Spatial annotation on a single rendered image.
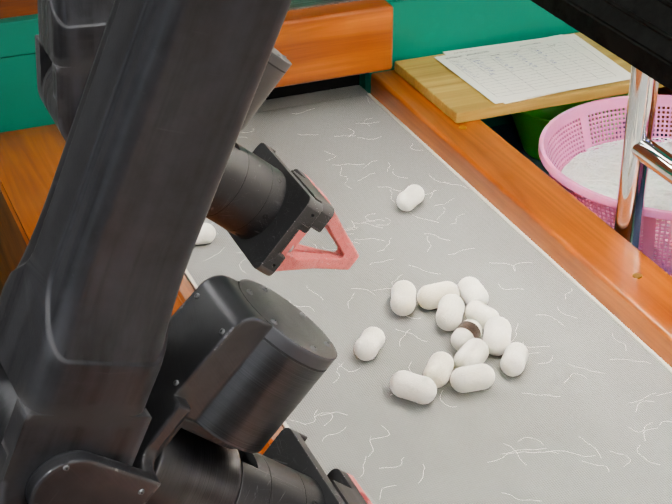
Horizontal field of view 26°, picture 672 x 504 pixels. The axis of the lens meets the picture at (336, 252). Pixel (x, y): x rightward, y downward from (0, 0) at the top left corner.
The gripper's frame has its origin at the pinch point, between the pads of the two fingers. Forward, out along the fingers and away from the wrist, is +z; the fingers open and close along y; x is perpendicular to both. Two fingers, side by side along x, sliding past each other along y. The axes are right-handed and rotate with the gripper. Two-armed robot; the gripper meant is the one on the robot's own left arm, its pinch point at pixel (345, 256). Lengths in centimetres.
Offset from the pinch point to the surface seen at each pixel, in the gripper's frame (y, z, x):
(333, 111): 41.1, 17.5, -4.7
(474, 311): -2.3, 11.7, -2.2
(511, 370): -10.3, 11.2, -1.3
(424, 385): -10.6, 5.0, 3.0
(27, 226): 23.6, -11.4, 17.0
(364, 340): -3.4, 3.8, 4.1
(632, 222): 2.8, 24.0, -15.2
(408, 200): 17.1, 14.3, -4.2
